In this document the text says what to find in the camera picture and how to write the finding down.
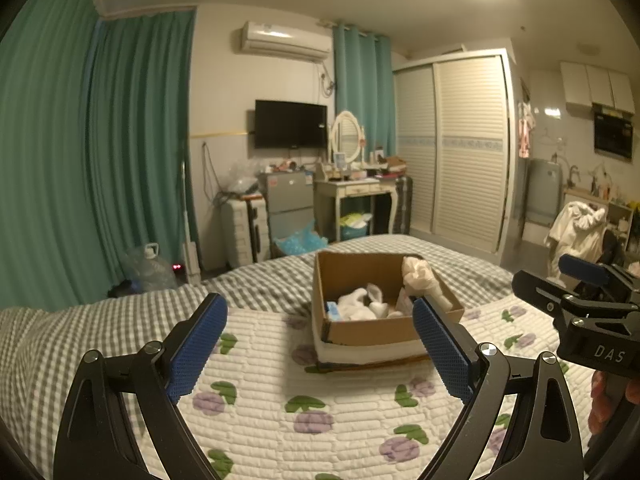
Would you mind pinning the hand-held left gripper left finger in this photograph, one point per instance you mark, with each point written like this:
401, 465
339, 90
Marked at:
195, 350

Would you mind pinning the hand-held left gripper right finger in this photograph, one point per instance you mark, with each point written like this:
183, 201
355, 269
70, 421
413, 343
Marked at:
442, 350

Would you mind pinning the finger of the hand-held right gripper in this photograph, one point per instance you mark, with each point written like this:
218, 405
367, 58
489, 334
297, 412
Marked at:
542, 290
582, 270

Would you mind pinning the brown cardboard box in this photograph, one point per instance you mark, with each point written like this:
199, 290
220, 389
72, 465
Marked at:
370, 340

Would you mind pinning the small white cloth item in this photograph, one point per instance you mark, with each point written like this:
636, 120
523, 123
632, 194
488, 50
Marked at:
378, 296

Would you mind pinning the white sock with blue band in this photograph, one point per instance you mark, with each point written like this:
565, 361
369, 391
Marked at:
352, 306

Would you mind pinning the blue tissue packet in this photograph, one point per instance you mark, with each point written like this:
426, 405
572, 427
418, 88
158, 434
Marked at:
332, 311

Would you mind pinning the person's right hand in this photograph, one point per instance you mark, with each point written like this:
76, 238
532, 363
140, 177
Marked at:
602, 400

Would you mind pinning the white jacket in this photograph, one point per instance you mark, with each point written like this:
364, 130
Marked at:
575, 235

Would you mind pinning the floral quilted blanket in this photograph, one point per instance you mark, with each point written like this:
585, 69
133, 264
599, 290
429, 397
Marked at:
260, 360

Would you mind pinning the wooden storage shelf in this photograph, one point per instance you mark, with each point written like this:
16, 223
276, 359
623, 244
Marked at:
620, 215

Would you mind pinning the grey washing machine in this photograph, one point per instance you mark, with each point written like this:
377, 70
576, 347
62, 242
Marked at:
542, 190

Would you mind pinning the clear water jug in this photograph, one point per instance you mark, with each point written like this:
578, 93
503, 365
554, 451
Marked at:
150, 272

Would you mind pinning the grey gingham bed sheet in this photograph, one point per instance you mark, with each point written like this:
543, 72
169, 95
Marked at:
75, 335

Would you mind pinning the white hard suitcase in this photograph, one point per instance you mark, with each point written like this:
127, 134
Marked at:
240, 230

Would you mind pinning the black range hood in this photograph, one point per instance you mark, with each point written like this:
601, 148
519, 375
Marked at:
612, 132

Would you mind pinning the striped dark suitcase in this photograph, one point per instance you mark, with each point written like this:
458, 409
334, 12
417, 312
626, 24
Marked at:
403, 205

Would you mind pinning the blue plastic bag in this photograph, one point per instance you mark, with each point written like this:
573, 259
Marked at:
300, 242

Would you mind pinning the hanging pink garment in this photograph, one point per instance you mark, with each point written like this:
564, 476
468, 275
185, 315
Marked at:
525, 130

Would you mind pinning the white slatted wardrobe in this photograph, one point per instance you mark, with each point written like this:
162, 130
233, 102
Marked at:
465, 160

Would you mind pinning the grey mini fridge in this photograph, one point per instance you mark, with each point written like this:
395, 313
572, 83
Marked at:
287, 200

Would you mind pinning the clear plastic bag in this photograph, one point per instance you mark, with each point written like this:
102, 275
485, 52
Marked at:
240, 177

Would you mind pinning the white dressing table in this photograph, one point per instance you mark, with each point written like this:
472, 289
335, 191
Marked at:
352, 190

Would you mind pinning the wide teal curtain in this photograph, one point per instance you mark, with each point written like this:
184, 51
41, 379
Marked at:
75, 150

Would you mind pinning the white oval vanity mirror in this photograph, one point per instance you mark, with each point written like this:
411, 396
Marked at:
347, 135

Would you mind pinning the narrow blue curtain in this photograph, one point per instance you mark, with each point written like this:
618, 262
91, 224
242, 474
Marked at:
362, 80

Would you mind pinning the white air conditioner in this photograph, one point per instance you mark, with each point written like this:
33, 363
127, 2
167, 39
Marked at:
285, 42

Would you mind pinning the white wall cabinets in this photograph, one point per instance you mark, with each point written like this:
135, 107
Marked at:
595, 85

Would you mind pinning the black wall television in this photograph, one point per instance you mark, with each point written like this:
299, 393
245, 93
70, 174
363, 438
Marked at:
290, 124

